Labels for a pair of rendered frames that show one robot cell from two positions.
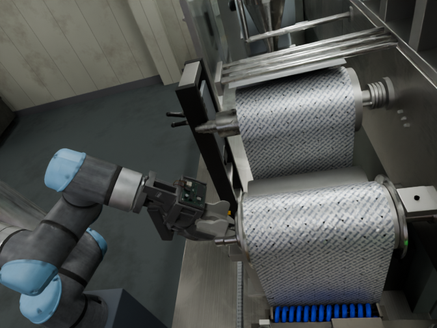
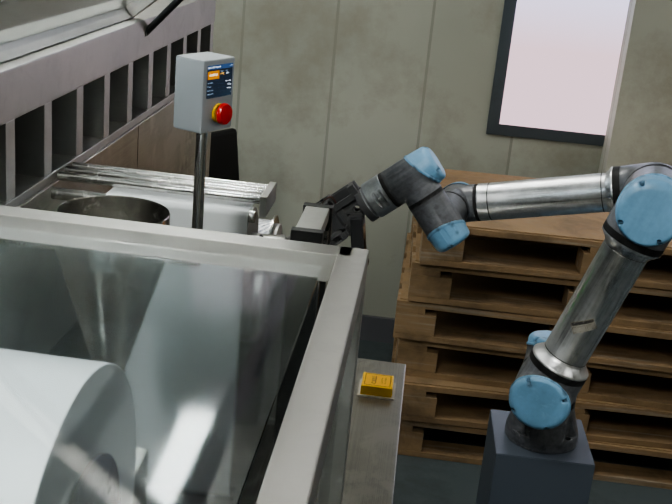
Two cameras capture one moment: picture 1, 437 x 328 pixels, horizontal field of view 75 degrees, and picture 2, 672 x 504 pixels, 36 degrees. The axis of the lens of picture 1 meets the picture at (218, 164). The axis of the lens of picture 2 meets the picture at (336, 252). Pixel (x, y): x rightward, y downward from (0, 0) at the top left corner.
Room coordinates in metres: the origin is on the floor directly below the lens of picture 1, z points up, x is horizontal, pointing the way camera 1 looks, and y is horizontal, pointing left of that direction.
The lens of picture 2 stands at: (2.27, -0.34, 1.93)
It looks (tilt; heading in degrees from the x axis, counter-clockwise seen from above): 19 degrees down; 167
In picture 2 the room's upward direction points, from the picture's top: 6 degrees clockwise
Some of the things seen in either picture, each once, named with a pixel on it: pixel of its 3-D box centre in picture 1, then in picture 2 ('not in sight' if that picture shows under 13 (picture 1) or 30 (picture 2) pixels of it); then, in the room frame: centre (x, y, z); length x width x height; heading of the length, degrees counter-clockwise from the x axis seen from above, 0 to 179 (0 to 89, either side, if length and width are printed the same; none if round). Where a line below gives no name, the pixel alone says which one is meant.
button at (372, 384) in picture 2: not in sight; (377, 385); (0.25, 0.26, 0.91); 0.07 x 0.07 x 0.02; 72
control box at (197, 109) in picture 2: not in sight; (208, 93); (0.85, -0.20, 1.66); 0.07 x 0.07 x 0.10; 47
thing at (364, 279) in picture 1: (320, 283); not in sight; (0.24, -0.11, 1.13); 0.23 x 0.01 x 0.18; 72
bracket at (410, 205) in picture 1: (420, 200); not in sight; (0.25, -0.29, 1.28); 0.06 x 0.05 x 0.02; 72
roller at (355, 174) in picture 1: (305, 198); not in sight; (0.41, -0.16, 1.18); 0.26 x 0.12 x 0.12; 72
